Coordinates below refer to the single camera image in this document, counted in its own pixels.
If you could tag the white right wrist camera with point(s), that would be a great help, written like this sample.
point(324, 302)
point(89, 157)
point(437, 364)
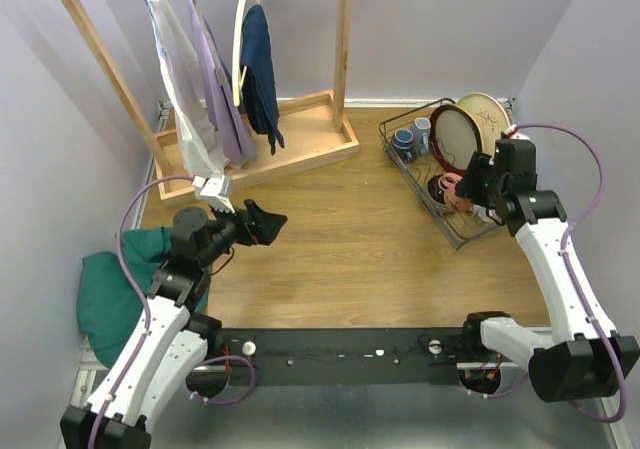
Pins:
point(513, 133)

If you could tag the red rimmed plate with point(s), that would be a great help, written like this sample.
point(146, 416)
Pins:
point(454, 138)

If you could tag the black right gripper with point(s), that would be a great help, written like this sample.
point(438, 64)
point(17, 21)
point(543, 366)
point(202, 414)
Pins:
point(479, 165)

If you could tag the pink mug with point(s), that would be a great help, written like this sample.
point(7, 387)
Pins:
point(460, 204)

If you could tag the cream plate with branch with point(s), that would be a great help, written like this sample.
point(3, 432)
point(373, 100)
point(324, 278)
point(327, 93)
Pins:
point(490, 116)

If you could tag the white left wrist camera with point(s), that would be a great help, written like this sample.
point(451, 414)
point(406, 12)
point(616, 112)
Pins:
point(215, 191)

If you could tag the cream round hanger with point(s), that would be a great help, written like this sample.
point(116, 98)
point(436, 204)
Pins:
point(238, 72)

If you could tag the black wire dish rack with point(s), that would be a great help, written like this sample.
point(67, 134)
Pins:
point(421, 174)

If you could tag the wooden clothes rack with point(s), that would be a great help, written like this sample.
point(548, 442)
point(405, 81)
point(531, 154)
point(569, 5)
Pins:
point(316, 129)

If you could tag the navy hanging garment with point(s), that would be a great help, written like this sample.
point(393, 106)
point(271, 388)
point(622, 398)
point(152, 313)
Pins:
point(259, 88)

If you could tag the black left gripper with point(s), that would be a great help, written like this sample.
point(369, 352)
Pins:
point(246, 226)

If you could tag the green cloth pile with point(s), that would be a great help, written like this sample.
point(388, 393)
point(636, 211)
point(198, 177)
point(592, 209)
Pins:
point(108, 308)

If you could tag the white hanging garment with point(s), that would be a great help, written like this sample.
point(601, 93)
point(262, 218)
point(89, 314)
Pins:
point(198, 141)

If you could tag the grey blue mug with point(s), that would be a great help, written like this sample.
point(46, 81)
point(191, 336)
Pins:
point(420, 128)

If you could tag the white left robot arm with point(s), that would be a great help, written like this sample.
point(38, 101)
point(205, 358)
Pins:
point(171, 338)

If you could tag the dark ceramic bowl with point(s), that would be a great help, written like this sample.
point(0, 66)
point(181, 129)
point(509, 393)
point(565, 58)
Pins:
point(438, 187)

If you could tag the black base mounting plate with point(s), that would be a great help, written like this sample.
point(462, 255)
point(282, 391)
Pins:
point(360, 356)

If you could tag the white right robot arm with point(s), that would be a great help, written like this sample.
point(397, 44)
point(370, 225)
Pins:
point(584, 356)

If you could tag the dark blue mug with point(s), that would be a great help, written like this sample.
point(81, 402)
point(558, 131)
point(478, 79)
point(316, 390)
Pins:
point(402, 142)

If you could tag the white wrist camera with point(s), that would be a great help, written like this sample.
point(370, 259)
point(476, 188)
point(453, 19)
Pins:
point(215, 191)
point(513, 133)

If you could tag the lavender hanging garment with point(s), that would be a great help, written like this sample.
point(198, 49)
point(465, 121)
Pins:
point(235, 140)

